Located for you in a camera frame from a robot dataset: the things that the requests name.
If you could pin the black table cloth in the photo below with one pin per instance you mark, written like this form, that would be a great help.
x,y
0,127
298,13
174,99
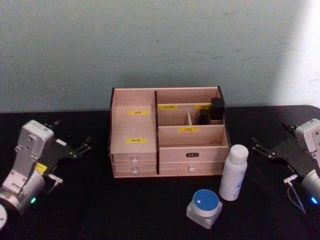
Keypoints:
x,y
105,207

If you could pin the wide organizer drawer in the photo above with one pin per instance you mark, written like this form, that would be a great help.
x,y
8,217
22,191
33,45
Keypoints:
x,y
172,155
172,168

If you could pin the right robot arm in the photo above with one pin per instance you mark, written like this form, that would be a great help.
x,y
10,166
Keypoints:
x,y
311,140

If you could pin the small upper organizer drawer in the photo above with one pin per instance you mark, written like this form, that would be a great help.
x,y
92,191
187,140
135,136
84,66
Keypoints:
x,y
145,158

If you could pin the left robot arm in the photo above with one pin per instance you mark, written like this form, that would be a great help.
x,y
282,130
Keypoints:
x,y
27,150

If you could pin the clear jar with blue lid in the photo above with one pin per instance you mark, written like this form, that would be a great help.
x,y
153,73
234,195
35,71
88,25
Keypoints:
x,y
203,207

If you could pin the small lower organizer drawer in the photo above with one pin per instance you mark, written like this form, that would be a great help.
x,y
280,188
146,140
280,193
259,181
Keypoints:
x,y
146,169

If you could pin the white spray bottle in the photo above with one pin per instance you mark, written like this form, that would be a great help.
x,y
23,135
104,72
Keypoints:
x,y
232,175

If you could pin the pink wooden desk organizer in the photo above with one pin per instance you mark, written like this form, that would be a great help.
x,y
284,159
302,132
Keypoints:
x,y
135,125

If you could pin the small organizer drawer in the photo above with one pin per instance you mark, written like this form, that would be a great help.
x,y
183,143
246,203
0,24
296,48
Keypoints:
x,y
146,169
145,158

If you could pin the wide lower organizer drawer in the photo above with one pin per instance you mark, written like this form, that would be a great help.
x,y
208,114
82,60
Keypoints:
x,y
172,168

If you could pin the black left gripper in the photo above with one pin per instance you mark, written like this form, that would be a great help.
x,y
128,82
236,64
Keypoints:
x,y
62,151

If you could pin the small black lipstick tube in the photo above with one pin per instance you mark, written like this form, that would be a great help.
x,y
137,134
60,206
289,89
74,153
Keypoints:
x,y
203,117

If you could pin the wide upper organizer drawer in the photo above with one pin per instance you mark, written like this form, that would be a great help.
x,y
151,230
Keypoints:
x,y
172,155

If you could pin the pale grey wall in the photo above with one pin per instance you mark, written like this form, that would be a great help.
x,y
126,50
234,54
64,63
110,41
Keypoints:
x,y
100,50

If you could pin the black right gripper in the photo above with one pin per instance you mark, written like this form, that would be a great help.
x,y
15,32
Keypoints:
x,y
290,152

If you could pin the tall black rectangular box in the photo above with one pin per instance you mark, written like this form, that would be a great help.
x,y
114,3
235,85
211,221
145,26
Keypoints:
x,y
217,108

